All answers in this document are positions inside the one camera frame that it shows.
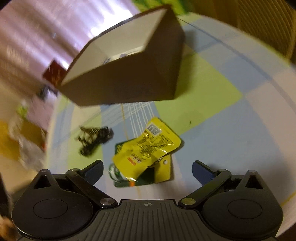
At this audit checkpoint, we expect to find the yellow snack pouch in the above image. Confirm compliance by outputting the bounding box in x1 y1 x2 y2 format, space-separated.
112 117 181 181

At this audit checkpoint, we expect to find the plaid tablecloth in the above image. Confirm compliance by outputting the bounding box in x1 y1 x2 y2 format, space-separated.
45 12 296 237

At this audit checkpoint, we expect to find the red gift box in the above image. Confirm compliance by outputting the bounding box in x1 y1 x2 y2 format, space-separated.
42 60 67 87

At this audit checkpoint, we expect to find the brown cardboard box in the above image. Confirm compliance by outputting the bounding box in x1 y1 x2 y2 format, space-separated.
58 5 185 106

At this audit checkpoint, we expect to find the purple curtain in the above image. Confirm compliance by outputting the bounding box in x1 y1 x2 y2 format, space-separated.
1 1 138 96

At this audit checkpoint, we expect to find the green tissue pack bundle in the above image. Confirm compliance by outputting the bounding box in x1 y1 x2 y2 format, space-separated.
132 0 191 15

